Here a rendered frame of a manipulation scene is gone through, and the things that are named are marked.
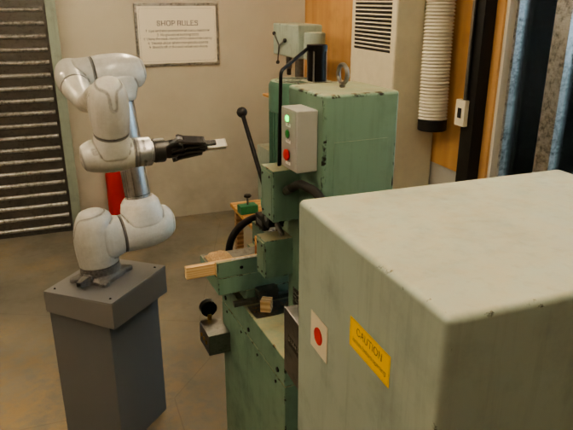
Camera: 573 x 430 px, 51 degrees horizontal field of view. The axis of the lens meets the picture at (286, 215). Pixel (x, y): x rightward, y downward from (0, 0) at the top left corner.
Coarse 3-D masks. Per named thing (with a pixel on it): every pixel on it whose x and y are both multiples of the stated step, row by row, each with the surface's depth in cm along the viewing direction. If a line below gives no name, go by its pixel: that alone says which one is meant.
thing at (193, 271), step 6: (192, 264) 191; (198, 264) 191; (204, 264) 191; (210, 264) 191; (186, 270) 189; (192, 270) 190; (198, 270) 190; (204, 270) 191; (210, 270) 192; (186, 276) 190; (192, 276) 190; (198, 276) 191
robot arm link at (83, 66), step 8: (88, 56) 218; (56, 64) 217; (64, 64) 213; (72, 64) 213; (80, 64) 213; (88, 64) 214; (56, 72) 213; (64, 72) 209; (72, 72) 209; (80, 72) 211; (88, 72) 213; (56, 80) 211; (88, 80) 212
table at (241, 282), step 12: (228, 252) 211; (240, 252) 211; (252, 252) 211; (216, 276) 192; (240, 276) 193; (252, 276) 195; (276, 276) 199; (288, 276) 201; (216, 288) 194; (228, 288) 193; (240, 288) 195; (252, 288) 197
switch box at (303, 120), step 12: (288, 108) 152; (300, 108) 151; (312, 108) 151; (300, 120) 148; (312, 120) 150; (300, 132) 149; (312, 132) 151; (288, 144) 154; (300, 144) 150; (312, 144) 152; (300, 156) 152; (312, 156) 153; (288, 168) 157; (300, 168) 153; (312, 168) 154
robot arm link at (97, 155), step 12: (84, 144) 174; (96, 144) 172; (108, 144) 171; (120, 144) 173; (132, 144) 178; (84, 156) 173; (96, 156) 173; (108, 156) 173; (120, 156) 175; (132, 156) 177; (84, 168) 175; (96, 168) 175; (108, 168) 176; (120, 168) 178
